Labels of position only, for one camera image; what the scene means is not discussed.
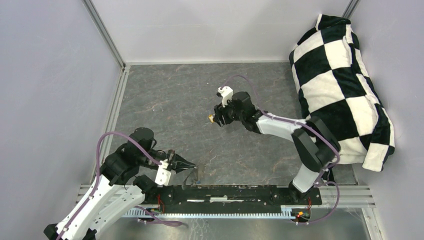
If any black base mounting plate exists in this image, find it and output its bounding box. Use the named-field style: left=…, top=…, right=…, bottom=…
left=143, top=185, right=323, bottom=214

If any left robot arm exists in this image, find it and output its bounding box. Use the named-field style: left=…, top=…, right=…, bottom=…
left=43, top=127, right=196, bottom=240

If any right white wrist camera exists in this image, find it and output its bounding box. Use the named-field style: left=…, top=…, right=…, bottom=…
left=217, top=86, right=234, bottom=108

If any yellow capped key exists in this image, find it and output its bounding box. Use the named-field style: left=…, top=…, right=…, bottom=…
left=208, top=114, right=215, bottom=123

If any black white checkered blanket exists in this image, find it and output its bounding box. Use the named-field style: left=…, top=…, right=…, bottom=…
left=289, top=14, right=395, bottom=172

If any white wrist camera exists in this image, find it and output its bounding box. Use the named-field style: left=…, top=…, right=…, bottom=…
left=154, top=159, right=176, bottom=186
left=217, top=86, right=234, bottom=108

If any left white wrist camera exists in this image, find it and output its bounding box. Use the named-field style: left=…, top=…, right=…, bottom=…
left=154, top=159, right=176, bottom=186

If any red wired circuit board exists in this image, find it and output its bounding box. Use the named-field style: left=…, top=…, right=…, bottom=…
left=291, top=209, right=311, bottom=223

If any metal keyring plate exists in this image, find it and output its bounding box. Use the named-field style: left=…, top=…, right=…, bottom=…
left=181, top=163, right=205, bottom=190

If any aluminium frame rail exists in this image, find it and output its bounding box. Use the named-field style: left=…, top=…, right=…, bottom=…
left=82, top=0, right=126, bottom=69

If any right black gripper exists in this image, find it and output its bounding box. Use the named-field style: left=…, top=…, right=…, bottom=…
left=212, top=96, right=244, bottom=128

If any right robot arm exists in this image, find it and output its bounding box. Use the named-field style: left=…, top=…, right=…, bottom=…
left=209, top=86, right=341, bottom=204

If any white slotted cable duct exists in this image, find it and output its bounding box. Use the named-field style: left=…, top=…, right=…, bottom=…
left=122, top=206, right=312, bottom=220

